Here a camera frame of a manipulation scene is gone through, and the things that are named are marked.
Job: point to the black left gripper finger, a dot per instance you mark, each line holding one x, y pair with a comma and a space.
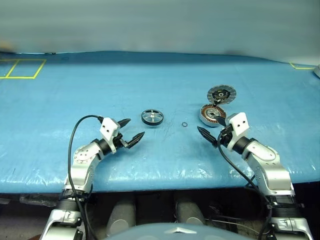
124, 122
135, 140

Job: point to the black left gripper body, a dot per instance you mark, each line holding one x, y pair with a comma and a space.
118, 140

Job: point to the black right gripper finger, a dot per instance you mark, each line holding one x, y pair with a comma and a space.
221, 120
207, 135

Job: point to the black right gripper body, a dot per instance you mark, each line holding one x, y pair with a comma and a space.
225, 137

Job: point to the motor stator with copper windings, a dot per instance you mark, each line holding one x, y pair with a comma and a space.
208, 113

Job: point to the round finned motor end cap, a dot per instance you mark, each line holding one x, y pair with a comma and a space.
221, 94

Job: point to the black rotor bell silver spokes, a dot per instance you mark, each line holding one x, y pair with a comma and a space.
151, 117

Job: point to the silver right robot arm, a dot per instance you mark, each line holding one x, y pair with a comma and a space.
270, 165

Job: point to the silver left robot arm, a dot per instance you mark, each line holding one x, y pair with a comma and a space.
83, 160

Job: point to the blue plastic table cover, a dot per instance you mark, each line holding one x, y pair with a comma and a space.
160, 82

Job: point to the grey rounded robot leg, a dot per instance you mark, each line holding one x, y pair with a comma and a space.
188, 212
122, 216

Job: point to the yellow tape corner marking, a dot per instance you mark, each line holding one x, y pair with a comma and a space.
298, 67

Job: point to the small black clip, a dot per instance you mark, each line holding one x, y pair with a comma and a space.
52, 53

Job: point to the grey-blue robot torso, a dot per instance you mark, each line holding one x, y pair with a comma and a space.
175, 232

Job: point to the dark plastic foil under table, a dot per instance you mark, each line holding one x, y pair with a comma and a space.
37, 200

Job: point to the grey object at table edge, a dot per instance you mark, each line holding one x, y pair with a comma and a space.
317, 71

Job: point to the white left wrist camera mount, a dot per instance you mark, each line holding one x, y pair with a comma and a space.
109, 126

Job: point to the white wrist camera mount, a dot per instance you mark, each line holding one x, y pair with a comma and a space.
239, 122
109, 126

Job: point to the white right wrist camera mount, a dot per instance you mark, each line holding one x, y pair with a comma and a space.
239, 122

